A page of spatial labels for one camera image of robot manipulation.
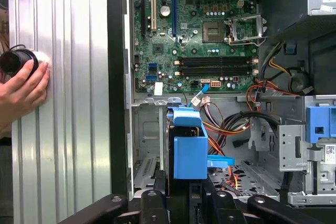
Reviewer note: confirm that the round dark case speaker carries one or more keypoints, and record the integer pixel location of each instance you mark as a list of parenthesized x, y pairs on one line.
[(299, 81)]

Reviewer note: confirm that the small blue plastic clip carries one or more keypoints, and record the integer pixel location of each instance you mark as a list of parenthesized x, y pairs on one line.
[(290, 47)]

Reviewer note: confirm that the small black chipset chip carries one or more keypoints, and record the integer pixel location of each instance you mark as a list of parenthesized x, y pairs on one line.
[(158, 49)]

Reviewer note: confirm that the RAM slot with black clips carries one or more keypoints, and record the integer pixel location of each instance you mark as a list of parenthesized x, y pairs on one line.
[(215, 69), (215, 58)]

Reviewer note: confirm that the grey metal disk bay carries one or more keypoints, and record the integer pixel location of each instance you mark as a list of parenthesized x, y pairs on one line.
[(148, 129)]

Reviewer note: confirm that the hard disk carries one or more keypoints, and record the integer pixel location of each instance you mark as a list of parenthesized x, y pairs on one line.
[(189, 155)]

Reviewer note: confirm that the RAM slot with white clips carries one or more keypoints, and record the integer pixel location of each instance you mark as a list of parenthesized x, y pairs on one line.
[(215, 73), (215, 63)]

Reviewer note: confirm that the green motherboard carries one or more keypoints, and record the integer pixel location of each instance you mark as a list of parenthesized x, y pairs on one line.
[(189, 40)]

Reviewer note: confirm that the cream expansion slot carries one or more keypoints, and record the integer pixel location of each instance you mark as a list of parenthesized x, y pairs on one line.
[(153, 6)]

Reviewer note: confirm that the thin metal locking lever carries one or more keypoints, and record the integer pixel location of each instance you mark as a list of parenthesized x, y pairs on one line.
[(244, 43)]

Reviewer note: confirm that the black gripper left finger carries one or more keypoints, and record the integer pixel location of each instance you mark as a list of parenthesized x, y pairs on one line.
[(153, 208)]

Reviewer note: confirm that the long blue expansion slot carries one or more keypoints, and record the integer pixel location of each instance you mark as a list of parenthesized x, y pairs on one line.
[(173, 11)]

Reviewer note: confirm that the CPU socket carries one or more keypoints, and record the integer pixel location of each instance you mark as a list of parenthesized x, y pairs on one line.
[(214, 32)]

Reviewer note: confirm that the silver coin cell battery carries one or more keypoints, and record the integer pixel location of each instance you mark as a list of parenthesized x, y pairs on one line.
[(165, 11)]

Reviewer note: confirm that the blue plastic drive latch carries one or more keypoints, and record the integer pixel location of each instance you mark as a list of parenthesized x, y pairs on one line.
[(315, 119)]

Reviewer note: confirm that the person's hand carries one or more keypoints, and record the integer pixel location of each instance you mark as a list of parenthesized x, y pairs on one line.
[(23, 90)]

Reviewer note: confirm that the long black expansion slot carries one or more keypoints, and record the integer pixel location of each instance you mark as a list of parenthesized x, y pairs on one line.
[(143, 14)]

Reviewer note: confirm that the black open PC case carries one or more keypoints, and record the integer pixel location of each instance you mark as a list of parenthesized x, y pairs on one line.
[(116, 77)]

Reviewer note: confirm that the grey metal drive cage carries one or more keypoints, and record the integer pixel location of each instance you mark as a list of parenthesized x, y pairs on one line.
[(288, 145)]

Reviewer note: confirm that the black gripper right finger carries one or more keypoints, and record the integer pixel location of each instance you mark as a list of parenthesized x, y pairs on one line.
[(225, 208)]

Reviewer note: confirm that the metal socket cover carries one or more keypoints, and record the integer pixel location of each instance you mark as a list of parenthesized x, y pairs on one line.
[(245, 18)]

